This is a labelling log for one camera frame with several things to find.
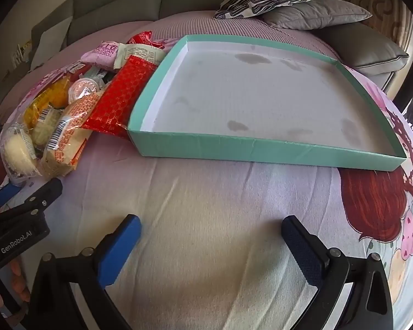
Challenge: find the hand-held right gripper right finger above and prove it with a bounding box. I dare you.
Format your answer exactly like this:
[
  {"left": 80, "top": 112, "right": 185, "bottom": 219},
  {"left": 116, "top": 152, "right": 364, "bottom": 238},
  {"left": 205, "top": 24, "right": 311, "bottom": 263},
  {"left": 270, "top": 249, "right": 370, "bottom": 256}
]
[{"left": 281, "top": 215, "right": 395, "bottom": 330}]

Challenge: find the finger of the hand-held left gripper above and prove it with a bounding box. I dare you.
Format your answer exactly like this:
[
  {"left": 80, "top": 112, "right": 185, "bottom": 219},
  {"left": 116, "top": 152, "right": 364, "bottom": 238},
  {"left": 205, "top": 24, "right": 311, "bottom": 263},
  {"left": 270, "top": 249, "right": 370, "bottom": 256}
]
[
  {"left": 0, "top": 178, "right": 63, "bottom": 219},
  {"left": 0, "top": 185, "right": 21, "bottom": 218}
]

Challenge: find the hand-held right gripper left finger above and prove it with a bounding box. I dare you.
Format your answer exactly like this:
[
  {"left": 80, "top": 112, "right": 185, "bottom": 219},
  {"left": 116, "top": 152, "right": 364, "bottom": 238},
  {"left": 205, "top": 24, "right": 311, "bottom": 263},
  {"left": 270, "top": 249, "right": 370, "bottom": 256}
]
[{"left": 29, "top": 214, "right": 142, "bottom": 330}]

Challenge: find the clear round pastry packet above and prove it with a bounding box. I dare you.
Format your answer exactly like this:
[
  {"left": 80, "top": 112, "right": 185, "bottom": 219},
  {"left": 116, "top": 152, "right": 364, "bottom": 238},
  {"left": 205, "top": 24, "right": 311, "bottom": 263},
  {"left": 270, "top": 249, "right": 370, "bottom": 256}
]
[{"left": 0, "top": 124, "right": 42, "bottom": 186}]

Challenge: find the clear green-edged biscuit packet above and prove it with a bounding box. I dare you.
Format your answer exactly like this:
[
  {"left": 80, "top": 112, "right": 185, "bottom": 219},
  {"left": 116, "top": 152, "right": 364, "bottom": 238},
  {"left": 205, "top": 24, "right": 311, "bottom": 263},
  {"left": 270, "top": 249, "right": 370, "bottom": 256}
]
[{"left": 31, "top": 106, "right": 66, "bottom": 148}]

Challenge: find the orange printed bread packet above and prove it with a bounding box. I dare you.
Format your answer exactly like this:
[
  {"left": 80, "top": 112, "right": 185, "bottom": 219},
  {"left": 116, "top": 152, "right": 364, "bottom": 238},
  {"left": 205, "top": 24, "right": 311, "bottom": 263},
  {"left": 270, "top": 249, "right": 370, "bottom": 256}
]
[{"left": 43, "top": 91, "right": 105, "bottom": 179}]

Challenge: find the yellow clear snack packet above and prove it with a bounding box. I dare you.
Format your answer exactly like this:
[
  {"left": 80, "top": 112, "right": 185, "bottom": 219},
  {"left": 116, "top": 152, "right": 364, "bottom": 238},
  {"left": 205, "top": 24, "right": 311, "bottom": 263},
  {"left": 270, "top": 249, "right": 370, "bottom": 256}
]
[{"left": 23, "top": 77, "right": 71, "bottom": 128}]

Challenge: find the orange jelly cup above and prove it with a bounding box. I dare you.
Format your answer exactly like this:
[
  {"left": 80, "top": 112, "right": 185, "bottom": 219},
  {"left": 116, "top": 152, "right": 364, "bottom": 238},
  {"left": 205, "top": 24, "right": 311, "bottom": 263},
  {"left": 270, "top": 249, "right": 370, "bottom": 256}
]
[{"left": 68, "top": 77, "right": 102, "bottom": 104}]

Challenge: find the red gold-patterned snack packet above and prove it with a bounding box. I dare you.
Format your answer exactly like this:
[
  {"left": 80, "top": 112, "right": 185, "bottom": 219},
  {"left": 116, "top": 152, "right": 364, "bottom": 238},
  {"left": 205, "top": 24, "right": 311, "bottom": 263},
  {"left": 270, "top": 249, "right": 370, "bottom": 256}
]
[{"left": 81, "top": 55, "right": 159, "bottom": 135}]

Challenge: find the green patterned snack packet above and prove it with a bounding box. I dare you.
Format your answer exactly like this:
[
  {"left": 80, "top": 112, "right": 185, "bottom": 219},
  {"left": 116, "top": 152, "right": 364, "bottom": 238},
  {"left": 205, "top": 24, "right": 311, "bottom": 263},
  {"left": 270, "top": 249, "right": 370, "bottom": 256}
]
[{"left": 86, "top": 67, "right": 116, "bottom": 83}]

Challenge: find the pink swiss roll packet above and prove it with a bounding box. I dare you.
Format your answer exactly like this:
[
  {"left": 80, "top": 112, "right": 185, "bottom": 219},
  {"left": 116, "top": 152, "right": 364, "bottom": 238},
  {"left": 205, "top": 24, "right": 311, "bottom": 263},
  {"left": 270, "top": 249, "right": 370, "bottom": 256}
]
[{"left": 81, "top": 41, "right": 119, "bottom": 67}]

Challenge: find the teal cardboard box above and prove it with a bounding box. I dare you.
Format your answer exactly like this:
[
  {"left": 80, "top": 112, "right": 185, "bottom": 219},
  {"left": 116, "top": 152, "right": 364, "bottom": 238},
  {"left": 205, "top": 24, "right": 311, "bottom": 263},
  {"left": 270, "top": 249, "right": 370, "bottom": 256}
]
[{"left": 127, "top": 34, "right": 407, "bottom": 172}]

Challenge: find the cream snack packet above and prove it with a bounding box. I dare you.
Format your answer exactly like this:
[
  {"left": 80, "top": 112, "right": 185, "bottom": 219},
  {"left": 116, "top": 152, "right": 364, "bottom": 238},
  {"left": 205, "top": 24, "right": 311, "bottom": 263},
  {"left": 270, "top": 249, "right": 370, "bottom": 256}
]
[{"left": 112, "top": 43, "right": 166, "bottom": 69}]

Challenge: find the person's left hand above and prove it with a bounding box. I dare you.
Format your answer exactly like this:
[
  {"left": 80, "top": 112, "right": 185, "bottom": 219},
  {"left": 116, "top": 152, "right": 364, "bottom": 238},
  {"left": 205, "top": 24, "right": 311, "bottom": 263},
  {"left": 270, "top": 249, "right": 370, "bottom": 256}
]
[{"left": 0, "top": 258, "right": 32, "bottom": 315}]

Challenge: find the pink printed blanket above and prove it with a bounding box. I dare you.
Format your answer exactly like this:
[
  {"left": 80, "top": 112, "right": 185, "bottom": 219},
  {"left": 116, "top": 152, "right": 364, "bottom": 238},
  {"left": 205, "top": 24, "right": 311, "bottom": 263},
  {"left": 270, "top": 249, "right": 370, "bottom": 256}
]
[{"left": 0, "top": 34, "right": 413, "bottom": 330}]

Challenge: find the small white rack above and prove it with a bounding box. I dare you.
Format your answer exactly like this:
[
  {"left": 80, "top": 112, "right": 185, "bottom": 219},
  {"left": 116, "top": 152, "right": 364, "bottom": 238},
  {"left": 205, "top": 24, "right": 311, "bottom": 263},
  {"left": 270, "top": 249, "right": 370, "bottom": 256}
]
[{"left": 12, "top": 39, "right": 33, "bottom": 67}]

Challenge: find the white flat cushion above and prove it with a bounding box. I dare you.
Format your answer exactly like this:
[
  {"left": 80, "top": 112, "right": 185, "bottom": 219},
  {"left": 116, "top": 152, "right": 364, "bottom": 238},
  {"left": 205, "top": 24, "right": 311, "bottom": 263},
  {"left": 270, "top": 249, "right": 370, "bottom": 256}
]
[{"left": 29, "top": 15, "right": 73, "bottom": 71}]

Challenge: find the red crinkled snack packet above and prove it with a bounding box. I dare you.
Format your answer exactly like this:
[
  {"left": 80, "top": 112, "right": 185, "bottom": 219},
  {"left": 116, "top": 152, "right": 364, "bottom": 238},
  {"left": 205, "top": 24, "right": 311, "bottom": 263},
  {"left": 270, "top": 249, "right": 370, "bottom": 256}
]
[{"left": 128, "top": 31, "right": 166, "bottom": 50}]

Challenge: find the grey sofa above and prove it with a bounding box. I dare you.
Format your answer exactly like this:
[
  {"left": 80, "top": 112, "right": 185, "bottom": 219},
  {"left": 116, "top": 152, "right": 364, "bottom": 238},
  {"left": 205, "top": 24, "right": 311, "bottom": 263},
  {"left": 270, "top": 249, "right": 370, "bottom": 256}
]
[{"left": 0, "top": 0, "right": 410, "bottom": 111}]

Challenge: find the grey pillow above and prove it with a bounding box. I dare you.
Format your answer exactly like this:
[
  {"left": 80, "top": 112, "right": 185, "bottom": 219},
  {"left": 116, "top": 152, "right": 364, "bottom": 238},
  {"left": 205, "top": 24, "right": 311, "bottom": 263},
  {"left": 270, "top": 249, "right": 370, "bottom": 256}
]
[{"left": 262, "top": 0, "right": 373, "bottom": 30}]

